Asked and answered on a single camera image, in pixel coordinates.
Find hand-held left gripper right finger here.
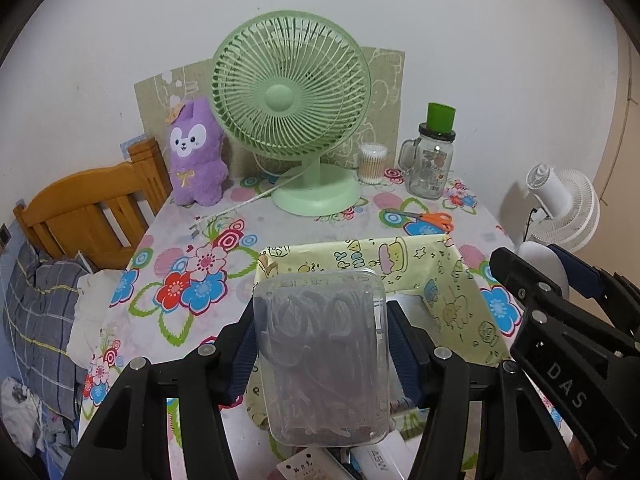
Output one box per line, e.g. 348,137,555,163
385,300,576,480

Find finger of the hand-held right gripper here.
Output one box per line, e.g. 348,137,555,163
547,243,640,333
489,246,640,471

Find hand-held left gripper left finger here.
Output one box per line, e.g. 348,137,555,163
65,300,261,480

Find white rounded object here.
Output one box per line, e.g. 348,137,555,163
516,241,571,301

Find clear plastic box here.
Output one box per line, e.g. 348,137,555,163
252,269,393,448

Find yellow cartoon fabric bin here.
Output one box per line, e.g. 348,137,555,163
245,232,516,428

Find white standing fan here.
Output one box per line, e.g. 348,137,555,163
520,162,601,253

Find white charger box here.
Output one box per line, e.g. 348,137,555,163
350,432,406,480

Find paper tag card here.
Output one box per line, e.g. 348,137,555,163
276,452,326,480

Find glass mug jar green lid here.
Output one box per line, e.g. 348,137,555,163
398,102,457,198

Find cotton swab jar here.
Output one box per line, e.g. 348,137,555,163
357,143,390,184

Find purple plush toy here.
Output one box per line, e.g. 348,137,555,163
166,98,231,207

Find grey plaid bedding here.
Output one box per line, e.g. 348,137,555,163
0,240,96,421

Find white patterned cloth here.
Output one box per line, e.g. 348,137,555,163
0,375,66,461

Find blue paper sheet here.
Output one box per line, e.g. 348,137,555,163
120,134,152,159

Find green desk fan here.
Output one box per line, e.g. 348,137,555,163
210,10,373,218

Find cardboard panel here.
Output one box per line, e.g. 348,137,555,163
134,46,406,181

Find orange handled scissors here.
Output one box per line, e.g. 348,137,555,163
384,208,455,233

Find white fan cable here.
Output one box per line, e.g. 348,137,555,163
190,167,306,236

